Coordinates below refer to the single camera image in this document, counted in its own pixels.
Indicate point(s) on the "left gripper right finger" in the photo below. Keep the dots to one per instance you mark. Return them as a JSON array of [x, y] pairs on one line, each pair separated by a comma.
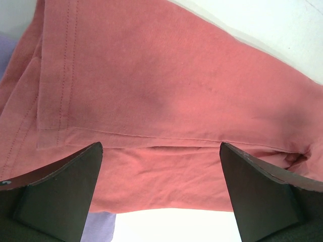
[[271, 203]]

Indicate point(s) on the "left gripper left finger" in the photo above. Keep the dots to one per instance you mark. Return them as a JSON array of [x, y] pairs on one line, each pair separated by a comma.
[[51, 203]]

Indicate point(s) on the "folded lavender t shirt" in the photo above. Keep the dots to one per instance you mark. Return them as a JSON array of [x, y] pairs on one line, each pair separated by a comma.
[[98, 226]]

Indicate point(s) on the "pink red t shirt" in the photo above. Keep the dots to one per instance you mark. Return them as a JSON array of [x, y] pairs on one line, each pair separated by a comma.
[[160, 88]]

